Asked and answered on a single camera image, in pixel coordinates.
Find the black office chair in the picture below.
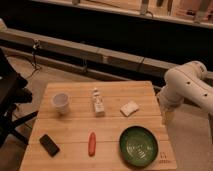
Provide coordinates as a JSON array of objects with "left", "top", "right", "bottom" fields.
[{"left": 0, "top": 48, "right": 38, "bottom": 148}]

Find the white sponge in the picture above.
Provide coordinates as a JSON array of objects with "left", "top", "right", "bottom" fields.
[{"left": 120, "top": 101, "right": 139, "bottom": 117}]

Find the white paper cup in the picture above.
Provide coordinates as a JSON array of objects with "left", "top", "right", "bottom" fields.
[{"left": 51, "top": 93, "right": 70, "bottom": 115}]

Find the black eraser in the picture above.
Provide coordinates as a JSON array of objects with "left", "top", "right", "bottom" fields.
[{"left": 39, "top": 134, "right": 60, "bottom": 157}]

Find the orange carrot toy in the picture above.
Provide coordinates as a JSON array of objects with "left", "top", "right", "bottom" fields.
[{"left": 88, "top": 132, "right": 96, "bottom": 156}]

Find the black cable on floor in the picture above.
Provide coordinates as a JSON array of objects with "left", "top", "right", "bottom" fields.
[{"left": 31, "top": 39, "right": 43, "bottom": 79}]

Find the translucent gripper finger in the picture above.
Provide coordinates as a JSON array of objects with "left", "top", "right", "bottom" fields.
[{"left": 163, "top": 109, "right": 174, "bottom": 125}]

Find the green plate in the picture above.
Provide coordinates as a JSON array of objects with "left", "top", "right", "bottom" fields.
[{"left": 119, "top": 126, "right": 159, "bottom": 168}]

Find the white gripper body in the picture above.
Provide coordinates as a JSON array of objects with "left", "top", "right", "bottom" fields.
[{"left": 156, "top": 87, "right": 177, "bottom": 108}]

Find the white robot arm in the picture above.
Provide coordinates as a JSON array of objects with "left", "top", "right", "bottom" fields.
[{"left": 156, "top": 61, "right": 213, "bottom": 125}]

